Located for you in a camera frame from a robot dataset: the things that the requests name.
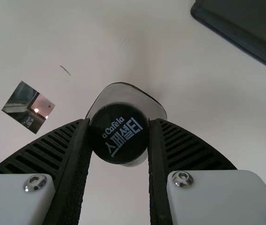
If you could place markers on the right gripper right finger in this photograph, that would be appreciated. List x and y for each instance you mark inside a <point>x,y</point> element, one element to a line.
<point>182,150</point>

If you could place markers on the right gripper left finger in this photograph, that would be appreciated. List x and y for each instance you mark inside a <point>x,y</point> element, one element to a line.
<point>53,150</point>

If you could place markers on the dark coffee bottle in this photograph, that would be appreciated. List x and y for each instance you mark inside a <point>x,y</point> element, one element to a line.
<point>120,138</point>

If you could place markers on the small square scanner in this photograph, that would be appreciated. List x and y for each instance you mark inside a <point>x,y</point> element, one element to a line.
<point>27,105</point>

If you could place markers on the dark grey bag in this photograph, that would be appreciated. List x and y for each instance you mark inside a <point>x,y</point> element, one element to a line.
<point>247,25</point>

